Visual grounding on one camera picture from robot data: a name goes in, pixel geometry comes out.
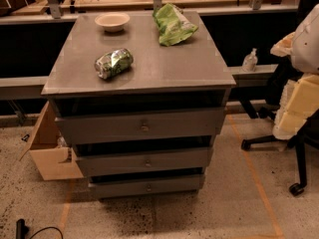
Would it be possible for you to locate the grey drawer cabinet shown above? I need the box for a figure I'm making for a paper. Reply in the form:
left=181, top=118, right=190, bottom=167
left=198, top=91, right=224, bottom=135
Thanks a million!
left=42, top=11, right=235, bottom=184

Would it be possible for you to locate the black office chair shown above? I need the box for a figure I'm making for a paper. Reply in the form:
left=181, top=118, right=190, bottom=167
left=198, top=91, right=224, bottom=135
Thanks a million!
left=240, top=63, right=319, bottom=197

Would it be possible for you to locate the middle grey drawer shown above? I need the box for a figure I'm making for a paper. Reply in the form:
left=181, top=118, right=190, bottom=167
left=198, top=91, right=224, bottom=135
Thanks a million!
left=76, top=147, right=212, bottom=176

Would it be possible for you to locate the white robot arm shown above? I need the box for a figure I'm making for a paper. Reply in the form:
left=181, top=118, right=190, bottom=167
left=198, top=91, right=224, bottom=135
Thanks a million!
left=270, top=4, right=319, bottom=74

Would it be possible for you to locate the white ceramic bowl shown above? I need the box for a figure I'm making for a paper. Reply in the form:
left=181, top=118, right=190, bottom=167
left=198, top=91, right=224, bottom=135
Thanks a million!
left=95, top=12, right=130, bottom=33

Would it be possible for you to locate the grey metal rail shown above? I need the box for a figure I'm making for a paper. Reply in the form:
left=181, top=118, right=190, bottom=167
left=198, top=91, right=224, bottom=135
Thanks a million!
left=0, top=64, right=277, bottom=101

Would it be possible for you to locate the open cardboard box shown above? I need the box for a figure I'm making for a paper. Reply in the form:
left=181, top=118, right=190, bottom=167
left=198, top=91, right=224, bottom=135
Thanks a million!
left=19, top=103, right=83, bottom=180

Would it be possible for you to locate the bottom grey drawer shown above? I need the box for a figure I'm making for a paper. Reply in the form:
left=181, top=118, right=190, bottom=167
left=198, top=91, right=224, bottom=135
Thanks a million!
left=89, top=174, right=205, bottom=198

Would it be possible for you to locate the top grey drawer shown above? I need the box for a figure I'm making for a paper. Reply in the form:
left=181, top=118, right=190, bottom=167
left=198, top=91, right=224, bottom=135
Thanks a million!
left=56, top=108, right=224, bottom=144

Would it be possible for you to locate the black cable with plug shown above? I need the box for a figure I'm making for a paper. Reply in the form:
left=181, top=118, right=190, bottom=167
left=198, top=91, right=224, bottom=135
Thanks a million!
left=15, top=218, right=64, bottom=239

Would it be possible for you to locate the grey drawer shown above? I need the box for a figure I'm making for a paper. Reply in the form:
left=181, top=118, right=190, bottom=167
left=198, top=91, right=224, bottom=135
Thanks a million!
left=56, top=108, right=224, bottom=144
left=76, top=147, right=212, bottom=176
left=89, top=174, right=205, bottom=198

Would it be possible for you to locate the green chip bag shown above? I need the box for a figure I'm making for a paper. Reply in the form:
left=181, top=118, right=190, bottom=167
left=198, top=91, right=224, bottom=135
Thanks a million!
left=153, top=3, right=198, bottom=47

